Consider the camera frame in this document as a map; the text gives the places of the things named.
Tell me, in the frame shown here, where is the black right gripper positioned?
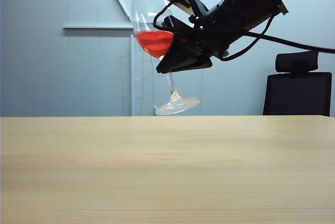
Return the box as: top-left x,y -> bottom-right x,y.
156,0 -> 289,74

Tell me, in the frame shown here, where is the clear goblet with red liquid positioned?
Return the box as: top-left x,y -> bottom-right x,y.
130,0 -> 202,116

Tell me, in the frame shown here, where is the black mesh office chair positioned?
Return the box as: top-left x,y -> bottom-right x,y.
263,51 -> 333,117

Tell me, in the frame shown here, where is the thin black camera cable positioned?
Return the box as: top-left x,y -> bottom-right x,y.
152,1 -> 195,30

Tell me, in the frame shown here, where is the white vertical post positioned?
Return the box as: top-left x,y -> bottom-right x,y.
130,35 -> 136,117

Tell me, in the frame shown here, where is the thin black looped cable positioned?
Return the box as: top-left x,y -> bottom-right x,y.
219,14 -> 275,61

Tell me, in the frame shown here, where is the white horizontal wall ledge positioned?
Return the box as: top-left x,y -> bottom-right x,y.
62,24 -> 135,31

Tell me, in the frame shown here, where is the thick black cable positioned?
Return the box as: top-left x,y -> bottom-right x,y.
245,31 -> 335,54

